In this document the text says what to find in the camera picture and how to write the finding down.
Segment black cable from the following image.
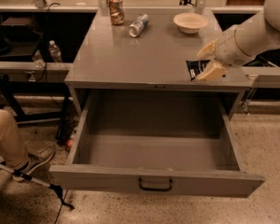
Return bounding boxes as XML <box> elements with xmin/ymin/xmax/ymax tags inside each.
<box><xmin>34</xmin><ymin>2</ymin><xmax>63</xmax><ymax>110</ymax></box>

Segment black drawer handle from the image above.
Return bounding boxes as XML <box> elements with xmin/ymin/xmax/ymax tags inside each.
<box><xmin>138</xmin><ymin>178</ymin><xmax>173</xmax><ymax>192</ymax></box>

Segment grey open top drawer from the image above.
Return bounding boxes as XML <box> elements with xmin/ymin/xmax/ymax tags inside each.
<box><xmin>50</xmin><ymin>90</ymin><xmax>264</xmax><ymax>198</ymax></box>

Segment crushed orange soda can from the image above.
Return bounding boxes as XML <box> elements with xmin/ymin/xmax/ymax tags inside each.
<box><xmin>109</xmin><ymin>0</ymin><xmax>125</xmax><ymax>25</ymax></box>

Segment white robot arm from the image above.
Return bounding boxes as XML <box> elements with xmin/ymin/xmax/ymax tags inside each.
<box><xmin>195</xmin><ymin>0</ymin><xmax>280</xmax><ymax>80</ymax></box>

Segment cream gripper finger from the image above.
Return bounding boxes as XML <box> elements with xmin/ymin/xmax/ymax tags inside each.
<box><xmin>197</xmin><ymin>40</ymin><xmax>217</xmax><ymax>60</ymax></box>
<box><xmin>196</xmin><ymin>60</ymin><xmax>228</xmax><ymax>81</ymax></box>

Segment person leg beige trousers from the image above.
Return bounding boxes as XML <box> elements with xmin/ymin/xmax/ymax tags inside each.
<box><xmin>0</xmin><ymin>109</ymin><xmax>29</xmax><ymax>169</ymax></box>

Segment dark blue rxbar wrapper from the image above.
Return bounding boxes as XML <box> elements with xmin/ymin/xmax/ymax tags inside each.
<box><xmin>186</xmin><ymin>60</ymin><xmax>209</xmax><ymax>80</ymax></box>

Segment standing clear water bottle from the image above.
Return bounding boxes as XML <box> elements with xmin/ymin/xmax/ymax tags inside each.
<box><xmin>49</xmin><ymin>40</ymin><xmax>63</xmax><ymax>63</ymax></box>

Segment lying clear water bottle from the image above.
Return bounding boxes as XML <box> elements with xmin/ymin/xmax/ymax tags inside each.
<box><xmin>128</xmin><ymin>14</ymin><xmax>149</xmax><ymax>37</ymax></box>

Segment grey metal cabinet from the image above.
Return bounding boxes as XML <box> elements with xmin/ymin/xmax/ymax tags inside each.
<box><xmin>65</xmin><ymin>7</ymin><xmax>250</xmax><ymax>112</ymax></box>

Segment white paper bowl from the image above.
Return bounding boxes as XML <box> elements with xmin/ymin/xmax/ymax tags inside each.
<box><xmin>174</xmin><ymin>13</ymin><xmax>209</xmax><ymax>34</ymax></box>

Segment grey sneaker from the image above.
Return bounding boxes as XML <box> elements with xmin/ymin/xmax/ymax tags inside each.
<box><xmin>11</xmin><ymin>147</ymin><xmax>55</xmax><ymax>175</ymax></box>

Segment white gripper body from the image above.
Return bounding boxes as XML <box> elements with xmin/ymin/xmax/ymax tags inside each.
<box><xmin>215</xmin><ymin>26</ymin><xmax>252</xmax><ymax>67</ymax></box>

